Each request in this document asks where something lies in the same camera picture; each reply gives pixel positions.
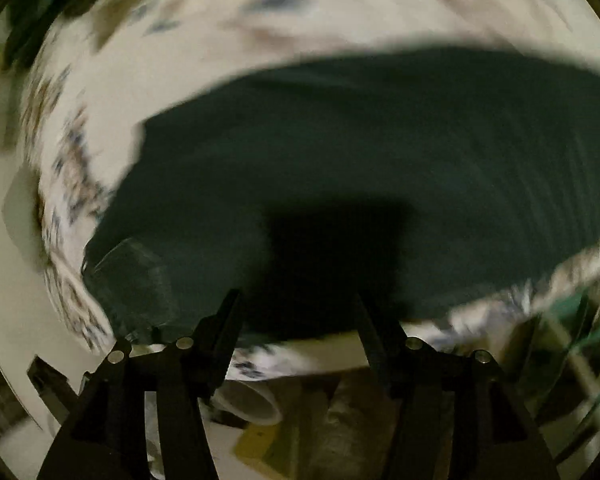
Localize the white floral printed bedsheet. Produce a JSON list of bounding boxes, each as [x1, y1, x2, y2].
[[15, 0, 600, 378]]

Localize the white cup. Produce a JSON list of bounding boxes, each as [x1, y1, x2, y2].
[[211, 377, 283, 425]]

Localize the dark green cloth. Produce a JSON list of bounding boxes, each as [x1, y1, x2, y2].
[[2, 0, 106, 68]]

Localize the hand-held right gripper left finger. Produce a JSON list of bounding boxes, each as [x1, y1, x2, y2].
[[36, 288, 245, 480]]

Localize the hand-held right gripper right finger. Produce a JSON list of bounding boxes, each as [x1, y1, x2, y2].
[[352, 294, 563, 480]]

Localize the dark green pants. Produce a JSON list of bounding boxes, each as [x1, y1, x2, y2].
[[81, 46, 600, 341]]

